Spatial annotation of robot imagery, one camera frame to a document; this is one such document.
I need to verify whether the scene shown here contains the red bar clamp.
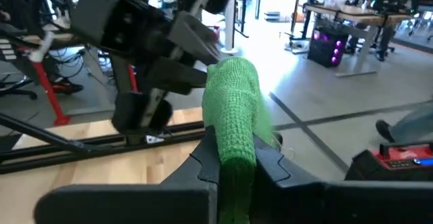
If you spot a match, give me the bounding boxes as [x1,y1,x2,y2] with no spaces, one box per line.
[127,64,140,93]
[28,30,72,127]

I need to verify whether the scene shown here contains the black leg desk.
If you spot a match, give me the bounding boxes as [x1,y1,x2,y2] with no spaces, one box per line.
[302,3,412,79]

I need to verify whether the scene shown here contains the wooden workbench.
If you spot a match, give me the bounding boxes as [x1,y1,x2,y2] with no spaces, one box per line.
[0,30,85,49]

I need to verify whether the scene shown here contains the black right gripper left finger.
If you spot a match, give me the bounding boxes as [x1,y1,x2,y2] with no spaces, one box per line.
[33,125,221,224]

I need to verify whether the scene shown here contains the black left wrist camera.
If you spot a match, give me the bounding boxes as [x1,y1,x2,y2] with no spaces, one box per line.
[70,0,170,54]

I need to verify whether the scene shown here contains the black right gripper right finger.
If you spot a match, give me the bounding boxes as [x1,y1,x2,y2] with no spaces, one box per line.
[250,135,433,224]

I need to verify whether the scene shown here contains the grey office chair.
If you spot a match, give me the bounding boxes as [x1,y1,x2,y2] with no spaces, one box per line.
[0,73,39,100]

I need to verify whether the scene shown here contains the white post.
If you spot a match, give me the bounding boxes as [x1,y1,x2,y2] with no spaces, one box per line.
[220,0,239,55]

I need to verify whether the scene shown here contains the black aluminium table frame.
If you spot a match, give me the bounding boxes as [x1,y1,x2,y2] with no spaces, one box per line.
[0,112,208,175]

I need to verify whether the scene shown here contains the light green bandage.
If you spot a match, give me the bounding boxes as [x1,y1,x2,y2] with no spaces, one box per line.
[202,56,273,224]

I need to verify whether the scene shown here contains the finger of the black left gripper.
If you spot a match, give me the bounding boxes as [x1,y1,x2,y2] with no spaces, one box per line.
[145,56,208,95]
[167,11,221,66]

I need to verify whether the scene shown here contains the black crate with red lid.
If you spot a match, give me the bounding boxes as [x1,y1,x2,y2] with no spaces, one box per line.
[344,141,433,181]

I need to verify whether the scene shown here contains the black computer tower purple lights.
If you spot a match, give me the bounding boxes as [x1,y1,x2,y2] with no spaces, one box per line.
[306,26,349,68]

